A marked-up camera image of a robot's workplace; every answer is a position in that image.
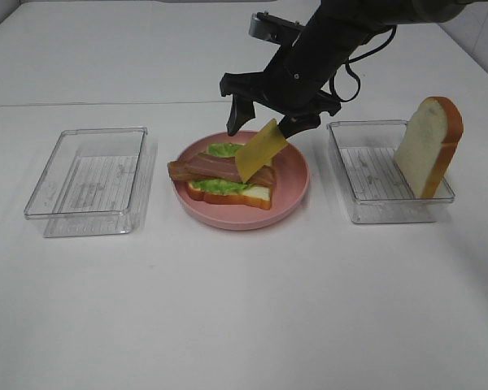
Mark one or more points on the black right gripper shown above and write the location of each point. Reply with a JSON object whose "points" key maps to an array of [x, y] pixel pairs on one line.
{"points": [[290, 94]]}

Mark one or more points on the yellow cheese slice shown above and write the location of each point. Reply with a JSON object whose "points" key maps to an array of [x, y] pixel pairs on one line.
{"points": [[263, 146]]}

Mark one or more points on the bacon strip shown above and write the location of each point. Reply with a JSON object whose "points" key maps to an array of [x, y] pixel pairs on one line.
{"points": [[177, 172], [225, 168]]}

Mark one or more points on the bread slice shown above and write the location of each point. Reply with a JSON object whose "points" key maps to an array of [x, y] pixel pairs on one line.
{"points": [[429, 144], [257, 197]]}

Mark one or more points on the green lettuce leaf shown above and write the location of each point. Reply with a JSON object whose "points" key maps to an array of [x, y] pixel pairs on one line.
{"points": [[218, 185]]}

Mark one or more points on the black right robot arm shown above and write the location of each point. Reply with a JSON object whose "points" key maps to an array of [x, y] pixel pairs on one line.
{"points": [[309, 56]]}

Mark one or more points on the pink round plate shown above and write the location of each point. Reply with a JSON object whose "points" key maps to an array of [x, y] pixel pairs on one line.
{"points": [[293, 178]]}

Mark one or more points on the right clear plastic tray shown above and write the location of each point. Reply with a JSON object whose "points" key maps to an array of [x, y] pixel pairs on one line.
{"points": [[373, 188]]}

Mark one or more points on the clear plastic tray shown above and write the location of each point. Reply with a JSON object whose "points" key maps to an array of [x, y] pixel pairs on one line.
{"points": [[373, 188], [95, 183]]}

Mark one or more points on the left clear plastic tray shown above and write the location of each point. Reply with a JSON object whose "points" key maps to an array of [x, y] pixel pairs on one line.
{"points": [[95, 183]]}

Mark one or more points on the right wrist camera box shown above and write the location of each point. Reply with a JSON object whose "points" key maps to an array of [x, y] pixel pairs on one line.
{"points": [[273, 29]]}

